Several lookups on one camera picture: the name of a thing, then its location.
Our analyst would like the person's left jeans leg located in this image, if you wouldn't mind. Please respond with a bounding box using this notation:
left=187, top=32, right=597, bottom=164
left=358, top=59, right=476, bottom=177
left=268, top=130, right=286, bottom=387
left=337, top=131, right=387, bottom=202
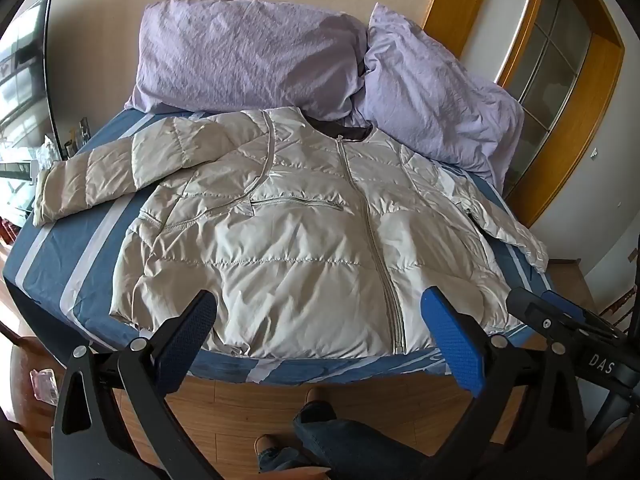
left=257, top=446, right=323, bottom=475

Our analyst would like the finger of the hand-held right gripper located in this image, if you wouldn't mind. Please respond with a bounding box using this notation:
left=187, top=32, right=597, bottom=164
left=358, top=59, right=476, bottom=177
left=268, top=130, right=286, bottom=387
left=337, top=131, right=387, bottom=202
left=505, top=287, right=576, bottom=356
left=541, top=290, right=627, bottom=342

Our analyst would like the white puffer jacket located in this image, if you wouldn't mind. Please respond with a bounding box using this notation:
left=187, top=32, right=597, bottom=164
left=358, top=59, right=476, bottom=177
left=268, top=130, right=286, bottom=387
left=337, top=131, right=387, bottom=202
left=32, top=107, right=551, bottom=359

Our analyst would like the tan slipper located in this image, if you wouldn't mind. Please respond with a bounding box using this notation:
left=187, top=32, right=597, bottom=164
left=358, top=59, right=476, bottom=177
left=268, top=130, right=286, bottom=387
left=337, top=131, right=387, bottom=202
left=253, top=433, right=282, bottom=471
left=304, top=387, right=338, bottom=417

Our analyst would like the flat screen television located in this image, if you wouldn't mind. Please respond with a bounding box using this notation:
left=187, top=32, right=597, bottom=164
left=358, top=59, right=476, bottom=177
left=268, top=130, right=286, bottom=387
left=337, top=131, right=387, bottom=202
left=0, top=0, right=67, bottom=181

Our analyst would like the wooden framed glass door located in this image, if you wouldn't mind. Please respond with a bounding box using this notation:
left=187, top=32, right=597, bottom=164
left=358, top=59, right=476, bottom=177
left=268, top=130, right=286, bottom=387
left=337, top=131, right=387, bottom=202
left=422, top=0, right=627, bottom=231

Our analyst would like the person's jeans leg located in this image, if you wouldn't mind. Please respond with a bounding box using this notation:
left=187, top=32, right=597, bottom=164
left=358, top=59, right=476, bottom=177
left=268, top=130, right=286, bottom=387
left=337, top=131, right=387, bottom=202
left=257, top=446, right=323, bottom=475
left=292, top=401, right=436, bottom=480

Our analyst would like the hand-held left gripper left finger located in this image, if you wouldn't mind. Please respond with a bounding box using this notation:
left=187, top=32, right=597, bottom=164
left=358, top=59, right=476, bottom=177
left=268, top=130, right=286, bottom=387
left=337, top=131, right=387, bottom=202
left=50, top=289, right=221, bottom=480

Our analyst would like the person's right jeans leg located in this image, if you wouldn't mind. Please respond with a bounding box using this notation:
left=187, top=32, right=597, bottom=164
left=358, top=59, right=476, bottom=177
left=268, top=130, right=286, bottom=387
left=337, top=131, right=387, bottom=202
left=292, top=401, right=436, bottom=480

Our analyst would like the crumpled lilac pillow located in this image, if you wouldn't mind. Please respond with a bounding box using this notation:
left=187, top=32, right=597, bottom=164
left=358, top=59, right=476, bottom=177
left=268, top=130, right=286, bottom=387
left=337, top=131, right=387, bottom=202
left=350, top=2, right=526, bottom=192

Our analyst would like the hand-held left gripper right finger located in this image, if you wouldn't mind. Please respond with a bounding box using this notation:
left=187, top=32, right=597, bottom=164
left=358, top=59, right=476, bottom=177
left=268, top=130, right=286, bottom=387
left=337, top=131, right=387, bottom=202
left=420, top=286, right=588, bottom=480

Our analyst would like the clear plastic bag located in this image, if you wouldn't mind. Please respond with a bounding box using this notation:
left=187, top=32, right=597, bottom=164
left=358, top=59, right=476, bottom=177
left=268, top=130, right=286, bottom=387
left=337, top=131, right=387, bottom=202
left=29, top=368, right=59, bottom=407

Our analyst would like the large lilac pillow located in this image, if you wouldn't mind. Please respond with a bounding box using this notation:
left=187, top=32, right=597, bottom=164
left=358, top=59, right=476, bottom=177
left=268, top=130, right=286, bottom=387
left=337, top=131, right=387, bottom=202
left=124, top=0, right=372, bottom=120

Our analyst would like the bed with blue striped sheet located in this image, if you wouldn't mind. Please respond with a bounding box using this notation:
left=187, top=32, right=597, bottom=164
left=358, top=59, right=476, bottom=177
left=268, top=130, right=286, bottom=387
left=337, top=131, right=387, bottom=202
left=2, top=107, right=557, bottom=387

